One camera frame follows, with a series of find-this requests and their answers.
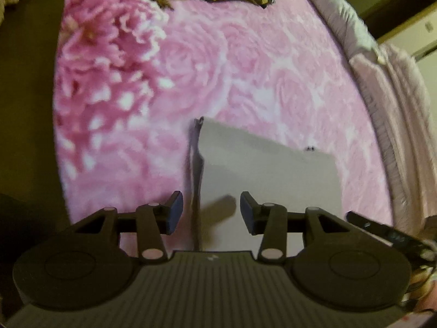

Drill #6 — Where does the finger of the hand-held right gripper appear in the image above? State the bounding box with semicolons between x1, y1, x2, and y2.
346;210;436;264

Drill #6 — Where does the pale pink frilled quilt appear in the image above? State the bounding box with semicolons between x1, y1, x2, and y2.
290;0;435;233

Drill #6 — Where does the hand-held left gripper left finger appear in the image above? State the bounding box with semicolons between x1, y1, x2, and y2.
70;190;184;264

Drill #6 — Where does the white wardrobe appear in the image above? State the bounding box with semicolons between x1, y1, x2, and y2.
376;5;437;64

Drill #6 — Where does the pink floral blanket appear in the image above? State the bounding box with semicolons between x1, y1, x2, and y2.
53;0;437;325

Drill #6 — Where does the grey short-sleeved shirt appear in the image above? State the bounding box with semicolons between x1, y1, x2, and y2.
189;116;344;252

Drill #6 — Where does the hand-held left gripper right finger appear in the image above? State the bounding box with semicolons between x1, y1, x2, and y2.
240;191;349;264

